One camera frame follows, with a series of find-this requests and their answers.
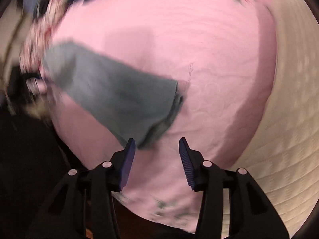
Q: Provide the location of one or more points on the dark fur-trimmed jacket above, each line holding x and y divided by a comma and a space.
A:
24, 96

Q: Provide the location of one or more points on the pink floral bed sheet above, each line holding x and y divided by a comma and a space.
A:
223, 55

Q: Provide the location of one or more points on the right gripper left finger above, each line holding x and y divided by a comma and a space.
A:
63, 212

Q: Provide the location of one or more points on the grey sweatpants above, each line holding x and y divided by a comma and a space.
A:
128, 102

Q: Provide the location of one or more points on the red floral quilt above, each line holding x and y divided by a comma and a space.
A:
46, 18

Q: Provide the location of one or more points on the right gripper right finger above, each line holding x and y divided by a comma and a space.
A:
252, 215

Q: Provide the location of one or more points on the cream quilted pillow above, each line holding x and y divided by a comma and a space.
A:
283, 153

